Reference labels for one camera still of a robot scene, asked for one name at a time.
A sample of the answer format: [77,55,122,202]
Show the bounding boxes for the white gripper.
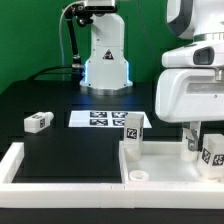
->
[155,43,224,152]

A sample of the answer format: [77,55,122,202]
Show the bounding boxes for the white square table top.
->
[119,141,224,184]

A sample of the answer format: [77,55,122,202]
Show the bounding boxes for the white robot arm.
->
[80,0,224,151]

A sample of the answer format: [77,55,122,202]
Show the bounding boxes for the white U-shaped obstacle fence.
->
[0,143,224,209]

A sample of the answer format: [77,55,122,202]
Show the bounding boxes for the paper sheet with tags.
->
[68,110,153,129]

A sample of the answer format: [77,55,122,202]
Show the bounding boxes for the black cable bundle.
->
[27,65,84,82]

